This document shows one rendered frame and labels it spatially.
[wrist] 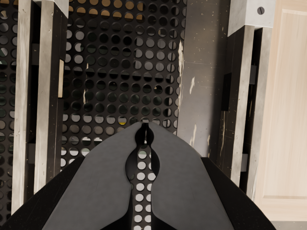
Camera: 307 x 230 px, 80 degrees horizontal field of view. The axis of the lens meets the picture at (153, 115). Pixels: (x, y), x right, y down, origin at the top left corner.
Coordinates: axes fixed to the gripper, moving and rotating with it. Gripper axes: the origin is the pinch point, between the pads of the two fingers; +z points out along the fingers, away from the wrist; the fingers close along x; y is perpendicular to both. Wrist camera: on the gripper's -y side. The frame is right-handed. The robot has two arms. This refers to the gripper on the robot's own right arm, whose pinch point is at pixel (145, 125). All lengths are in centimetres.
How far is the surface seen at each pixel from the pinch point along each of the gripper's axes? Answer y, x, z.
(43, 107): 8.5, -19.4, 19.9
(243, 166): 21.4, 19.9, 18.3
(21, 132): 12.4, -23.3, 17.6
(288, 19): -6, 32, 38
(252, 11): -7.5, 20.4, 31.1
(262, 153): 22.3, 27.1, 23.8
